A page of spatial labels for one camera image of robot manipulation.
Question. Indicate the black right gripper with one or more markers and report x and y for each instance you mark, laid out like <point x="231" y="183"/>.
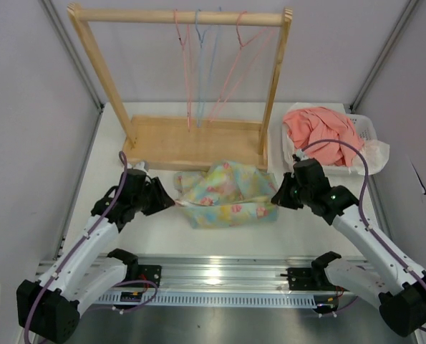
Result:
<point x="282" y="198"/>

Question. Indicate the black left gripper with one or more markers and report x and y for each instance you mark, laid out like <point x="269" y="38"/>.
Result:
<point x="161" y="199"/>

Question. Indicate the floral pastel skirt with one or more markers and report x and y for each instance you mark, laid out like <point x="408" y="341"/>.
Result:
<point x="228" y="194"/>

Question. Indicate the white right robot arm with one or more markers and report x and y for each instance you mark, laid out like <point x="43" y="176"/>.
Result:
<point x="396" y="287"/>

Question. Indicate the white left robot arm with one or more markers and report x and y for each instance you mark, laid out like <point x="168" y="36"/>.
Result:
<point x="53" y="305"/>

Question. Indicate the wooden hanger rack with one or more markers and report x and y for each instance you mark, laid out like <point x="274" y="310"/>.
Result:
<point x="166" y="142"/>

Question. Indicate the white plastic laundry basket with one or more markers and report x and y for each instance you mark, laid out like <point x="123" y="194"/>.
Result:
<point x="364" y="128"/>

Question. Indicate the coral pink garment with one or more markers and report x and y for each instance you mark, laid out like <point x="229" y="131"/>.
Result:
<point x="321" y="129"/>

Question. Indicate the white sheer garment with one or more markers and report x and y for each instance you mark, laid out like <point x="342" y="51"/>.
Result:
<point x="376" y="155"/>

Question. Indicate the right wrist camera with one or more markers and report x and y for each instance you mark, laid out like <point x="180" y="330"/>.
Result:
<point x="299" y="156"/>

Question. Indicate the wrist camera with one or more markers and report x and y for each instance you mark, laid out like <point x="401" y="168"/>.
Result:
<point x="299" y="156"/>
<point x="142" y="166"/>

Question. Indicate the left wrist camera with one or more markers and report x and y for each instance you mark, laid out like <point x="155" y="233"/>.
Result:
<point x="142" y="166"/>

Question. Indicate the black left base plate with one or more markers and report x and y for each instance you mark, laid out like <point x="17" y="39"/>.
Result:
<point x="150" y="272"/>

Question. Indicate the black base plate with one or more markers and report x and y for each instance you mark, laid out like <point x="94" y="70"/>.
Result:
<point x="303" y="279"/>
<point x="150" y="272"/>

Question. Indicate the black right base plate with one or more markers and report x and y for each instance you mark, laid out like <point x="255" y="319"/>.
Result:
<point x="303" y="279"/>

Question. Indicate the white slotted cable duct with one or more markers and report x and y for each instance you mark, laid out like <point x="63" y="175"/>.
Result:
<point x="212" y="299"/>

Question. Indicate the aluminium mounting rail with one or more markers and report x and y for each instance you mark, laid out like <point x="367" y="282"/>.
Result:
<point x="224" y="275"/>

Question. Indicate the blue wire hanger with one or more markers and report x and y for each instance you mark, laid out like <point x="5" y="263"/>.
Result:
<point x="205" y="75"/>

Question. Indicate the right pink wire hanger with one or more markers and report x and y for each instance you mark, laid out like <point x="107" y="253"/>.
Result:
<point x="233" y="81"/>

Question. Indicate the pink wire hanger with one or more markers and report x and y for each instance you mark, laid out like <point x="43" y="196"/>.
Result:
<point x="233" y="81"/>
<point x="187" y="70"/>

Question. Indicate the left pink wire hanger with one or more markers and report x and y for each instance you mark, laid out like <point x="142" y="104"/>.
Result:
<point x="187" y="70"/>

